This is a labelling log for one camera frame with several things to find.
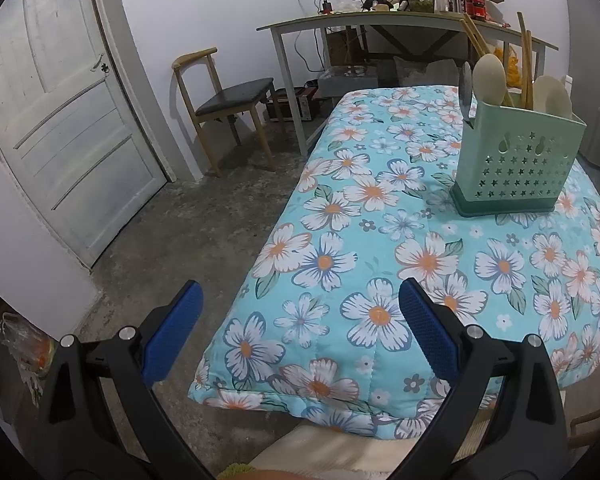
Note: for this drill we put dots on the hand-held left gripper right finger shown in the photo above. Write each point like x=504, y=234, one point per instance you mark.
x=425, y=325

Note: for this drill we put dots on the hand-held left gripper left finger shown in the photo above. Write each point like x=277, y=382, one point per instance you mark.
x=175, y=330

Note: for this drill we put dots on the green utensil holder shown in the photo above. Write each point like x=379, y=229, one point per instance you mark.
x=515, y=170

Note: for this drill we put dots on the grey knife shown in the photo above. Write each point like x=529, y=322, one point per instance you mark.
x=466, y=85

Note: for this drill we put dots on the cream plastic spoon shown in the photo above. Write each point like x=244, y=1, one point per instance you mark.
x=489, y=77
x=552, y=97

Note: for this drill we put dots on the wooden chopstick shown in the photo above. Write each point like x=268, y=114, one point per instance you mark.
x=472, y=35
x=523, y=45
x=529, y=70
x=479, y=34

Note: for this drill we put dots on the floral blue blanket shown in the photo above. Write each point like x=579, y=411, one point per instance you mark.
x=380, y=240

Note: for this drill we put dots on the crumpled plastic bag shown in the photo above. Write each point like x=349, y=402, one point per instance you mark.
x=25, y=345

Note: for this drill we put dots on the wooden chair with black seat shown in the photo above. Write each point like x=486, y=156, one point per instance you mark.
x=235, y=92

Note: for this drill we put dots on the white panel door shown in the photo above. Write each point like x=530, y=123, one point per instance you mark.
x=55, y=110

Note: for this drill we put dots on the grey storage box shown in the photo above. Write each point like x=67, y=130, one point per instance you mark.
x=347, y=80

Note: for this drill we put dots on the yellow bag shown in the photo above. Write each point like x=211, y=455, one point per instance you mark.
x=512, y=65

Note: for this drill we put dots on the wooden table with white legs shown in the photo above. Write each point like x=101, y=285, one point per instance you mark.
x=360, y=19

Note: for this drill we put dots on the glass jar with green contents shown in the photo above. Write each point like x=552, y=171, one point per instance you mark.
x=421, y=2

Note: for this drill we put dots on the black device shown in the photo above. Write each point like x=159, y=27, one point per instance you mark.
x=375, y=1

